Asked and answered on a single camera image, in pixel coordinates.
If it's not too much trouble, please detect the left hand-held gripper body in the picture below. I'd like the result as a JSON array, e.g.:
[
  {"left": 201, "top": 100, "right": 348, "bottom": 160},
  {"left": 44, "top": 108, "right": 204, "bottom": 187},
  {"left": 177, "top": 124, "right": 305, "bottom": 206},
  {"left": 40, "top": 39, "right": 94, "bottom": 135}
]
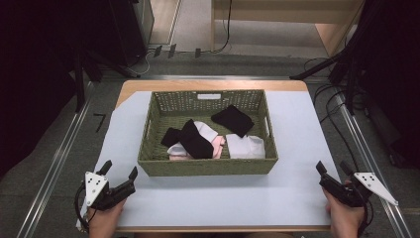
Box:
[{"left": 84, "top": 171, "right": 137, "bottom": 212}]

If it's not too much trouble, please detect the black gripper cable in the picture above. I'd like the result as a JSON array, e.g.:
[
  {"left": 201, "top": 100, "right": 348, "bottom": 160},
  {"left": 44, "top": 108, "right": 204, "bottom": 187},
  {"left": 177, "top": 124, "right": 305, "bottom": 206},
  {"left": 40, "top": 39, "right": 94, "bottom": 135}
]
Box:
[
  {"left": 73, "top": 182, "right": 97, "bottom": 233},
  {"left": 358, "top": 197, "right": 374, "bottom": 238}
]

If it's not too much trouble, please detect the white floor cable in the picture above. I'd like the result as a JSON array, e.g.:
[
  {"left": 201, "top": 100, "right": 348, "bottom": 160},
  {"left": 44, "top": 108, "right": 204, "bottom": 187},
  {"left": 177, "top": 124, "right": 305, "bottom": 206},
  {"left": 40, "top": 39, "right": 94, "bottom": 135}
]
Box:
[{"left": 127, "top": 49, "right": 157, "bottom": 76}]

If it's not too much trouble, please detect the person's left hand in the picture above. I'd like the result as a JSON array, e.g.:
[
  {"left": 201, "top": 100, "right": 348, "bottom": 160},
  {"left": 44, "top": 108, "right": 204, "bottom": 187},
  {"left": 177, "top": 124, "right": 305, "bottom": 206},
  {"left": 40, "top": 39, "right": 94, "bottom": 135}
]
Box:
[{"left": 86, "top": 197, "right": 128, "bottom": 238}]

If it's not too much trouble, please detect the dark cabinet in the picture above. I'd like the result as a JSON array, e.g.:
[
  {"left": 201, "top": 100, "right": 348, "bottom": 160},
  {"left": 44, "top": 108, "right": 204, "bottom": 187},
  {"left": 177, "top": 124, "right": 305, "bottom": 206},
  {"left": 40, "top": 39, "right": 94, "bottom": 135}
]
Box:
[{"left": 108, "top": 0, "right": 156, "bottom": 66}]

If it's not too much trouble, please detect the black folded sock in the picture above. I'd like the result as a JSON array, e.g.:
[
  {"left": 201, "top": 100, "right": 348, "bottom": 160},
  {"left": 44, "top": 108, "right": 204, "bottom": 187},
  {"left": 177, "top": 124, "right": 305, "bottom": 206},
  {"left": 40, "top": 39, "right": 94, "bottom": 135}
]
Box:
[{"left": 210, "top": 104, "right": 256, "bottom": 139}]

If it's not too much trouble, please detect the black hanging cable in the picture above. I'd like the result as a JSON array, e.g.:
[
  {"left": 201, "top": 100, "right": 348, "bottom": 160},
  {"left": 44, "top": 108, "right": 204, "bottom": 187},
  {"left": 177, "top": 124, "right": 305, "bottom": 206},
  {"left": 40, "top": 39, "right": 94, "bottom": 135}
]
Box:
[{"left": 211, "top": 0, "right": 233, "bottom": 55}]

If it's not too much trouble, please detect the black metal stand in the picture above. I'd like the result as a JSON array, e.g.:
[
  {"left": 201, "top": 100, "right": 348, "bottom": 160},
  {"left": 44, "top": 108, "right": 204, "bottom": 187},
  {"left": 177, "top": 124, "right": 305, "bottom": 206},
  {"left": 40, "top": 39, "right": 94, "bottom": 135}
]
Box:
[
  {"left": 289, "top": 19, "right": 374, "bottom": 117},
  {"left": 72, "top": 46, "right": 142, "bottom": 114}
]

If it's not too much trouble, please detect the black long sock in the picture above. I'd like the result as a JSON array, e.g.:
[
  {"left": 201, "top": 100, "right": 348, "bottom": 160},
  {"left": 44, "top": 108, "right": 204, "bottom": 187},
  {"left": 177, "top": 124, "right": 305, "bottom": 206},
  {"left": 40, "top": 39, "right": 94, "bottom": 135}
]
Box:
[{"left": 159, "top": 118, "right": 215, "bottom": 160}]

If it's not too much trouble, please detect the white folded sock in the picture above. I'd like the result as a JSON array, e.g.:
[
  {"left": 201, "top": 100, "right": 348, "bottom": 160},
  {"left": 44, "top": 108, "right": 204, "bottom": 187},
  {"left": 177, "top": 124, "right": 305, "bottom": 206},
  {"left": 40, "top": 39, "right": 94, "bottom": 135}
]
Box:
[{"left": 225, "top": 133, "right": 266, "bottom": 160}]

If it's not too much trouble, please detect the black floor cable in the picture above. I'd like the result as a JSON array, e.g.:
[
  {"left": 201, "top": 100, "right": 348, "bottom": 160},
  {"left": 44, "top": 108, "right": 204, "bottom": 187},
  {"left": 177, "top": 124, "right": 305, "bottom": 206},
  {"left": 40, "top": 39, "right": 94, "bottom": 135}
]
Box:
[{"left": 303, "top": 57, "right": 362, "bottom": 172}]

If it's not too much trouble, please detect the pink sock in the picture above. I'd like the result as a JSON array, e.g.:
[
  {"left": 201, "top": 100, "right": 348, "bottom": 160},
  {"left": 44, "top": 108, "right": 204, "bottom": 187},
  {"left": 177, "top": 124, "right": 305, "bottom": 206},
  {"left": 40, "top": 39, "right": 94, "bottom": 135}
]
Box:
[{"left": 168, "top": 134, "right": 227, "bottom": 162}]

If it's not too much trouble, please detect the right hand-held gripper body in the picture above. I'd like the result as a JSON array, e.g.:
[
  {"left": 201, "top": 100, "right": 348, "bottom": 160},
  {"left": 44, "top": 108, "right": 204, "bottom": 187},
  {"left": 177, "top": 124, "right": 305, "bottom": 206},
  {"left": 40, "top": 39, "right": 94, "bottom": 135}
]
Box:
[{"left": 318, "top": 171, "right": 399, "bottom": 209}]

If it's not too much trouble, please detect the green woven basket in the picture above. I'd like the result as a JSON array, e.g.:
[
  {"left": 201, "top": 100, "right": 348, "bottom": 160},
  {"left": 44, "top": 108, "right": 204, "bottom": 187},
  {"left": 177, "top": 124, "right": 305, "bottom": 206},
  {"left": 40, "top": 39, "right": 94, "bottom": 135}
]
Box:
[{"left": 137, "top": 88, "right": 279, "bottom": 178}]

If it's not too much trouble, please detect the metal floor rail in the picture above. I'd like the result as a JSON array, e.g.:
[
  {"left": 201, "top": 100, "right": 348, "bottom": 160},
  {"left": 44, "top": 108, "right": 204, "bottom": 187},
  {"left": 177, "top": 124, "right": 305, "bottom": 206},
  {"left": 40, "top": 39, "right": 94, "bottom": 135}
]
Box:
[
  {"left": 332, "top": 84, "right": 413, "bottom": 238},
  {"left": 15, "top": 81, "right": 97, "bottom": 238}
]

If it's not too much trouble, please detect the wooden bench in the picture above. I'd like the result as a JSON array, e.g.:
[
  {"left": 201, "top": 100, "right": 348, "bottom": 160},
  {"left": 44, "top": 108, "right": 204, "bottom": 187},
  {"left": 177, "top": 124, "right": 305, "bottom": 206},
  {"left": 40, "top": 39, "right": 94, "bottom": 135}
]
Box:
[{"left": 210, "top": 0, "right": 366, "bottom": 58}]

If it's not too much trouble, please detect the black angled hex key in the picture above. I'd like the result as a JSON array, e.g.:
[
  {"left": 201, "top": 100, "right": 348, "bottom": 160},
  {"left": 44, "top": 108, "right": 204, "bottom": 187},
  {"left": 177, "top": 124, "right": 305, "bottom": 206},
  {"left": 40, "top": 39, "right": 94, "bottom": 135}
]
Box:
[{"left": 92, "top": 112, "right": 108, "bottom": 134}]

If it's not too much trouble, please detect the light blue table mat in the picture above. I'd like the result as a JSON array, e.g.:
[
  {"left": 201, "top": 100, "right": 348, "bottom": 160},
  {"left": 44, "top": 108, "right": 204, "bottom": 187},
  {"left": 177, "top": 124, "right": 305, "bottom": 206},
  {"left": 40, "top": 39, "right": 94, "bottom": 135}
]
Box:
[{"left": 75, "top": 90, "right": 342, "bottom": 230}]

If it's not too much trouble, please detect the person's right hand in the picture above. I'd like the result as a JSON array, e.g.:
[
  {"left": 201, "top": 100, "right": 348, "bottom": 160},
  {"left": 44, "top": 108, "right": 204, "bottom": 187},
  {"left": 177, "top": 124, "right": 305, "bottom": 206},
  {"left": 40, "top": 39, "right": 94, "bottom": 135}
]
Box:
[{"left": 322, "top": 178, "right": 367, "bottom": 238}]

